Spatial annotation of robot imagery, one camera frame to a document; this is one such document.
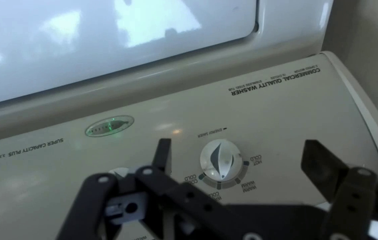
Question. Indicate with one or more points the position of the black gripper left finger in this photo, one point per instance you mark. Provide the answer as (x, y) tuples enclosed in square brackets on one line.
[(96, 200)]

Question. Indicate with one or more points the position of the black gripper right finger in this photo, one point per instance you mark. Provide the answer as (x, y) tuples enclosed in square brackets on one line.
[(353, 195)]

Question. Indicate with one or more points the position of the small silver washer knob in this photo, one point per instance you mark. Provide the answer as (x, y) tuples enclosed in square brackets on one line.
[(222, 160)]

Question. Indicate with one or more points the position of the white washing machine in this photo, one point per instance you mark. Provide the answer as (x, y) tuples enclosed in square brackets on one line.
[(109, 67)]

